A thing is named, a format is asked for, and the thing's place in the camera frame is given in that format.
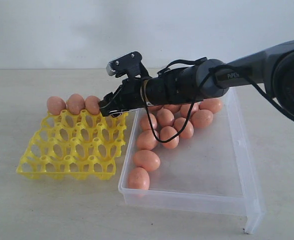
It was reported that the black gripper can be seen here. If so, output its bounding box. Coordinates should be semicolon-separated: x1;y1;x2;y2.
98;72;150;117

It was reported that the brown egg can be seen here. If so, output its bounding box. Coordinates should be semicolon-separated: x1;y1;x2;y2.
156;108;175;127
199;98;223;114
66;93;85;115
191;109;214;129
127;167;150;191
46;96;67;116
173;117;194;139
85;95;101;115
159;126;180;149
148;105;163;112
163;104;181;114
179;102;199;119
133;149;161;172
139;113;158;131
136;129;159;151

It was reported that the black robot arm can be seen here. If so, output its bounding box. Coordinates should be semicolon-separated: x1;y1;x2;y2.
98;40;294;122

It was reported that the yellow plastic egg tray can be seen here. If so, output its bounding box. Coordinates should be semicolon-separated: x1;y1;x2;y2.
16;109;127;180

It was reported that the clear plastic container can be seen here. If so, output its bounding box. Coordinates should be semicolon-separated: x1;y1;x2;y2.
118;88;266;234

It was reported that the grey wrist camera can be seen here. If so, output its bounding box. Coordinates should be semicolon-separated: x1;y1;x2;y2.
106;51;143;78

